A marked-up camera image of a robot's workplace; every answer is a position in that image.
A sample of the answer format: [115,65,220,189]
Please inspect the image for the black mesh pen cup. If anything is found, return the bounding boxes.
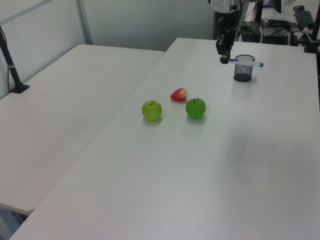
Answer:
[233,54,256,83]

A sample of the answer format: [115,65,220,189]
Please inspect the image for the blue and white marker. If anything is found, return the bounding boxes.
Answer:
[219,57,265,69]

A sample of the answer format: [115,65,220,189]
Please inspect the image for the yellow-green apple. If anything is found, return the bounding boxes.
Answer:
[141,100,163,122]

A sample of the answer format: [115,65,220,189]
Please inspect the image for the dark green apple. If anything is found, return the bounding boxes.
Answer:
[185,97,207,120]

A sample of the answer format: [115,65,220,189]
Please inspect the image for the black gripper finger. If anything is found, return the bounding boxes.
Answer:
[215,34,229,65]
[226,28,236,63]

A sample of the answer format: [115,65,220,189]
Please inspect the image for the black camera pole with base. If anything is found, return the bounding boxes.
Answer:
[0,24,31,94]

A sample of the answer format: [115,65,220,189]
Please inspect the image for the red wax apple fruit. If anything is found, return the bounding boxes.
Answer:
[170,87,189,103]

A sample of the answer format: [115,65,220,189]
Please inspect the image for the black clamped camera pole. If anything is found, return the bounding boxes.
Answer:
[303,21,320,54]

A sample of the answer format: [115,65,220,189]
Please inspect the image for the black keyboard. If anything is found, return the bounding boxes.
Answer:
[293,4,316,28]

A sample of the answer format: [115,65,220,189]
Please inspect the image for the grey partition frame post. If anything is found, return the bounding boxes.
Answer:
[75,0,94,46]

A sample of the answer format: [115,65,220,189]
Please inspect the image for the black monitor stand pole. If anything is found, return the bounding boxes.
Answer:
[254,0,264,24]

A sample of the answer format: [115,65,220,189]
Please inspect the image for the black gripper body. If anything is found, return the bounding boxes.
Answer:
[213,10,242,39]

